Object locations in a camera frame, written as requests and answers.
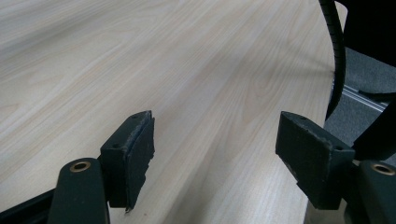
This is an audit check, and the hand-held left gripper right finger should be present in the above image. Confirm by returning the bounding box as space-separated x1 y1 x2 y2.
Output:
275 110 357 211

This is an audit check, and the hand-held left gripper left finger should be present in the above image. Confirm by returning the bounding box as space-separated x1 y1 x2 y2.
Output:
99 109 156 213

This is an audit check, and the metal floor rail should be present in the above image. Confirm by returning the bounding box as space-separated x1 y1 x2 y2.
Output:
341 85 390 113

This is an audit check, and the right hand-held gripper cable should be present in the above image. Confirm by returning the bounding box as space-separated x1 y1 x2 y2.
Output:
318 0 347 121

